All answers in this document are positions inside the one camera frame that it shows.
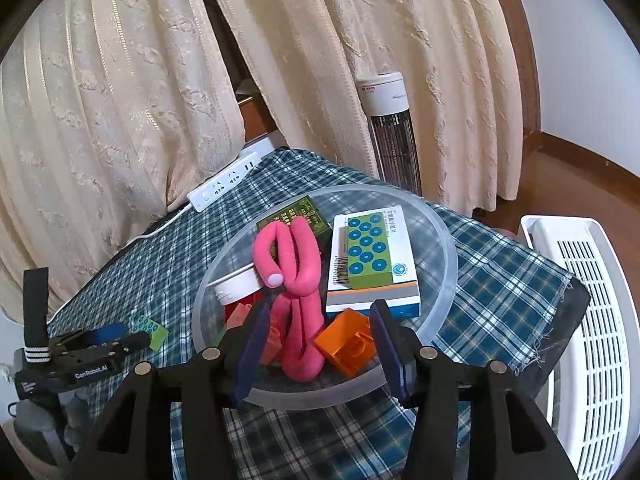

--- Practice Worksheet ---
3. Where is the pink foam hair curler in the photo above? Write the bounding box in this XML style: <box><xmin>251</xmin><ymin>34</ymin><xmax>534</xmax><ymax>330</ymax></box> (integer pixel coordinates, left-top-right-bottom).
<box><xmin>270</xmin><ymin>290</ymin><xmax>326</xmax><ymax>382</ymax></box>
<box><xmin>252</xmin><ymin>217</ymin><xmax>321</xmax><ymax>295</ymax></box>

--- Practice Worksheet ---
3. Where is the white tower heater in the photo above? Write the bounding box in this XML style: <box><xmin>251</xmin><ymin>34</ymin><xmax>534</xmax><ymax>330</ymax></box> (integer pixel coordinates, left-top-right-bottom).
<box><xmin>354</xmin><ymin>72</ymin><xmax>423</xmax><ymax>196</ymax></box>

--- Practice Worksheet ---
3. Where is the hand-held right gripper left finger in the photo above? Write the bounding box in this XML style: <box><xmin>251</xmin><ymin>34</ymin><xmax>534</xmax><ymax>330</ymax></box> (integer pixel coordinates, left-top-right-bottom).
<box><xmin>70</xmin><ymin>300</ymin><xmax>273</xmax><ymax>480</ymax></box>

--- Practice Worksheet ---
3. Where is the clear plastic bowl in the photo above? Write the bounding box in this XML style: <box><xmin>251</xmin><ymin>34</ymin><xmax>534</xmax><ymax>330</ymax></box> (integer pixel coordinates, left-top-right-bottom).
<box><xmin>192</xmin><ymin>183</ymin><xmax>458</xmax><ymax>411</ymax></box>

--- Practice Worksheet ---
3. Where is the white plastic basket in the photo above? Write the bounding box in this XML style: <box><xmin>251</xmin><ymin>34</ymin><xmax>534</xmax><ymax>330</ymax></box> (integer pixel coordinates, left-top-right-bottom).
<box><xmin>519</xmin><ymin>215</ymin><xmax>633</xmax><ymax>480</ymax></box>

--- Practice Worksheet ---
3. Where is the brown wooden door frame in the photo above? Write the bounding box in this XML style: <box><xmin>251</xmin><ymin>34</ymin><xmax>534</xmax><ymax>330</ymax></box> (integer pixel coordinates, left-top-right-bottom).
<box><xmin>487</xmin><ymin>0</ymin><xmax>543</xmax><ymax>136</ymax></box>

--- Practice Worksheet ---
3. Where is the blue plaid tablecloth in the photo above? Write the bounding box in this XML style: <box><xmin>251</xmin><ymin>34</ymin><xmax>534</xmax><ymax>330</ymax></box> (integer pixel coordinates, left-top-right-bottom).
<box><xmin>47</xmin><ymin>149</ymin><xmax>573</xmax><ymax>480</ymax></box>

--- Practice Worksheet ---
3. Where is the cream patterned curtain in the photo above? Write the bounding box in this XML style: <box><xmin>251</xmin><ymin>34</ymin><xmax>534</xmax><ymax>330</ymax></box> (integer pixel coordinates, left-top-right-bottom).
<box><xmin>197</xmin><ymin>0</ymin><xmax>528</xmax><ymax>216</ymax></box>
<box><xmin>0</xmin><ymin>0</ymin><xmax>247</xmax><ymax>311</ymax></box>

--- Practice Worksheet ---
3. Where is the white power strip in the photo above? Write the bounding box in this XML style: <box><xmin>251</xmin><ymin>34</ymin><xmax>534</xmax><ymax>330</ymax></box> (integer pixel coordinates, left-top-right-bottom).
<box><xmin>186</xmin><ymin>149</ymin><xmax>263</xmax><ymax>213</ymax></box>

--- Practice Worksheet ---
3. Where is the dark green box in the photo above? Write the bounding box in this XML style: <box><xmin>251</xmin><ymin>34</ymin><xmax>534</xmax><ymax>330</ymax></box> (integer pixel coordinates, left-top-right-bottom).
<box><xmin>256</xmin><ymin>196</ymin><xmax>335</xmax><ymax>256</ymax></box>

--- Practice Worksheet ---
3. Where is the red and green toy block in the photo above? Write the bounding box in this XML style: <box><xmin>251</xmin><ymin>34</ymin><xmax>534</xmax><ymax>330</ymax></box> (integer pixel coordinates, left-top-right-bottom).
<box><xmin>259</xmin><ymin>327</ymin><xmax>287</xmax><ymax>366</ymax></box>

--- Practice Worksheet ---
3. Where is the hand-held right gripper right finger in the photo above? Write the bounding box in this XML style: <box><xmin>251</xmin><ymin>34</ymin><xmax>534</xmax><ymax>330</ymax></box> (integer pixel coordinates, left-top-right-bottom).
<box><xmin>369</xmin><ymin>299</ymin><xmax>571</xmax><ymax>480</ymax></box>

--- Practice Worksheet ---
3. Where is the white medicine box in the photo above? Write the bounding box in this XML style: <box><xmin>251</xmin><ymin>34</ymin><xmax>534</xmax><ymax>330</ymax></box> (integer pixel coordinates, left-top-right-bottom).
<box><xmin>325</xmin><ymin>205</ymin><xmax>422</xmax><ymax>318</ymax></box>

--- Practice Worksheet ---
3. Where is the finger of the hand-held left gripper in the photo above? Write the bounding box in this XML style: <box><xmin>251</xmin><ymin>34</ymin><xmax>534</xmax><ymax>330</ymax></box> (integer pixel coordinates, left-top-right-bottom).
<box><xmin>90</xmin><ymin>324</ymin><xmax>128</xmax><ymax>343</ymax></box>
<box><xmin>107</xmin><ymin>331</ymin><xmax>152</xmax><ymax>361</ymax></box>

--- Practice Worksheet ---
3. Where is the orange toy block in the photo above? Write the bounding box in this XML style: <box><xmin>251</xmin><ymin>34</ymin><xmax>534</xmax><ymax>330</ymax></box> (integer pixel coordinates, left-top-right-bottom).
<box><xmin>314</xmin><ymin>308</ymin><xmax>377</xmax><ymax>376</ymax></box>

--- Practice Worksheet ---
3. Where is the green dotted toy block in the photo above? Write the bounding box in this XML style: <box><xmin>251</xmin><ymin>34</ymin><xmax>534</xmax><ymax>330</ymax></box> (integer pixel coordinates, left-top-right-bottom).
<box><xmin>131</xmin><ymin>316</ymin><xmax>170</xmax><ymax>351</ymax></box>

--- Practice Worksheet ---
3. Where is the white round jar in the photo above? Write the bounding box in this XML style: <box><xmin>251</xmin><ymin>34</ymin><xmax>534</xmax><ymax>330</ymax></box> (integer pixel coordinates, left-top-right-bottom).
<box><xmin>212</xmin><ymin>264</ymin><xmax>263</xmax><ymax>306</ymax></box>

